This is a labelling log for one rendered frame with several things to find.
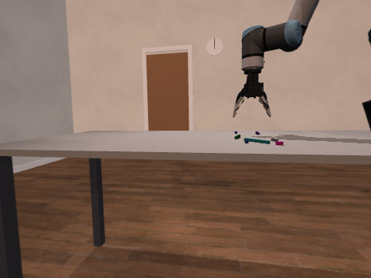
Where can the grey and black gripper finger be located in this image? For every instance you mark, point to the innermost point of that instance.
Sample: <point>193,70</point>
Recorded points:
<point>262,100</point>
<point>239,98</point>

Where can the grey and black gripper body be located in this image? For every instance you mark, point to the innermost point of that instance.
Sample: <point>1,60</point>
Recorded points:
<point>255,88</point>

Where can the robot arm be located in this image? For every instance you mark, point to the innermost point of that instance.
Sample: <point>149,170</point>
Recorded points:
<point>288,36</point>

